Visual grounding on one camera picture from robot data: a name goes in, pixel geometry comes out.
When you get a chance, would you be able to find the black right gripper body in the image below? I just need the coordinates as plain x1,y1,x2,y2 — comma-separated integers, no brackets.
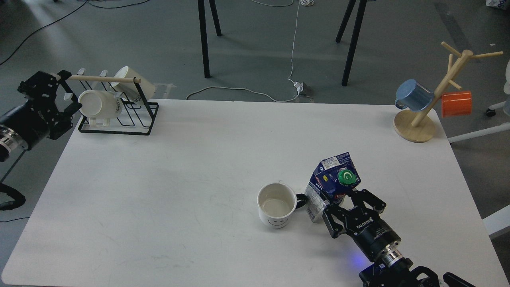
334,207,401,263

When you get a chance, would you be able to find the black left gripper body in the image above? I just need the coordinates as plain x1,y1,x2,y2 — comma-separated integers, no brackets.
1,71,74,149

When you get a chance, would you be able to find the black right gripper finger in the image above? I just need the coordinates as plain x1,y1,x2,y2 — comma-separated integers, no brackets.
323,205,345,239
347,189,386,214

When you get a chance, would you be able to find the blue milk carton green cap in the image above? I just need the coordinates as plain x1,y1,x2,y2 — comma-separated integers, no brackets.
305,152,361,223

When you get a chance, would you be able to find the white smiley face mug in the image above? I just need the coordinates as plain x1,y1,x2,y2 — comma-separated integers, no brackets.
257,182,308,229

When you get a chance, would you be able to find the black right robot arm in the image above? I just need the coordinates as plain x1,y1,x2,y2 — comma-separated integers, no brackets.
320,189,440,287

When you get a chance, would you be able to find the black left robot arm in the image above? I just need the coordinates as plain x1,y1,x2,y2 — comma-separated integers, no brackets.
0,70,82,162

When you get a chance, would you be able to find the white mug lying front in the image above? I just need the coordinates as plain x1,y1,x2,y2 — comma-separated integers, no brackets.
78,90,124,119

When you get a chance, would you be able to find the cream mug tilted rear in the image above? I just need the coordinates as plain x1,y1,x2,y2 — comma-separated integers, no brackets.
111,67,156,106

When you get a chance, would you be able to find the wooden mug tree stand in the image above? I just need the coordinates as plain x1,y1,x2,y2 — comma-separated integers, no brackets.
393,41,504,142

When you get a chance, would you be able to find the blue mug on tree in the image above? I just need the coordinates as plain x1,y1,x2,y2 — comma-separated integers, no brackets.
394,79,435,112

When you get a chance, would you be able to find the orange mug on tree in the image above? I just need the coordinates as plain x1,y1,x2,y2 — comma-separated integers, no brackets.
441,91,472,118

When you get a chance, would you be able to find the white power adapter plug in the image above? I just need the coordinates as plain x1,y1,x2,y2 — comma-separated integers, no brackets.
293,81,307,96

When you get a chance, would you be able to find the black table leg right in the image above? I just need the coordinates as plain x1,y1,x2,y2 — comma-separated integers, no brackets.
335,0,368,86

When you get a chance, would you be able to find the black table leg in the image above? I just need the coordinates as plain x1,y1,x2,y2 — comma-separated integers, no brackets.
197,0,223,79
335,0,368,86

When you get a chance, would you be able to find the black table leg left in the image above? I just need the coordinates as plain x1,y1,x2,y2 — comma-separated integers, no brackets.
197,0,223,79

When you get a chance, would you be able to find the white chair base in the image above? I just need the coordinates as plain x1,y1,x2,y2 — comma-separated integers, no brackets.
448,61,510,144

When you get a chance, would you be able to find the black wire cup rack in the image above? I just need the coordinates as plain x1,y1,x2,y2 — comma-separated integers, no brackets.
70,69,159,136

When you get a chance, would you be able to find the black floor cable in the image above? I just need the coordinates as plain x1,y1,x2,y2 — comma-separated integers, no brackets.
0,0,152,66

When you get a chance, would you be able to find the white power cable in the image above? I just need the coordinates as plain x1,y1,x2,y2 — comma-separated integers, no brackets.
186,0,315,103

